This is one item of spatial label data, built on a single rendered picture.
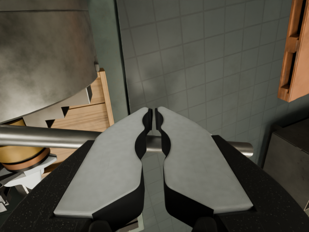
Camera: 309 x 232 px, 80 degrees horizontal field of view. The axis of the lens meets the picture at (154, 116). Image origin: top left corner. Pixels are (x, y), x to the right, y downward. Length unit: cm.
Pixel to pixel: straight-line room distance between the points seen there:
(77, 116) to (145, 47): 102
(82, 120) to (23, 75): 40
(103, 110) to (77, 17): 37
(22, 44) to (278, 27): 219
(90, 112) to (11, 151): 27
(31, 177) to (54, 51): 27
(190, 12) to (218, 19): 27
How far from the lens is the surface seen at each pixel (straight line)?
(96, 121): 60
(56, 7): 24
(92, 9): 88
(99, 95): 57
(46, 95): 22
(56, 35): 23
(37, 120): 35
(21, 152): 37
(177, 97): 173
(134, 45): 147
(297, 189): 288
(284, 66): 248
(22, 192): 81
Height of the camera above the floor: 141
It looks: 56 degrees down
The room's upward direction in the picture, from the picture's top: 142 degrees clockwise
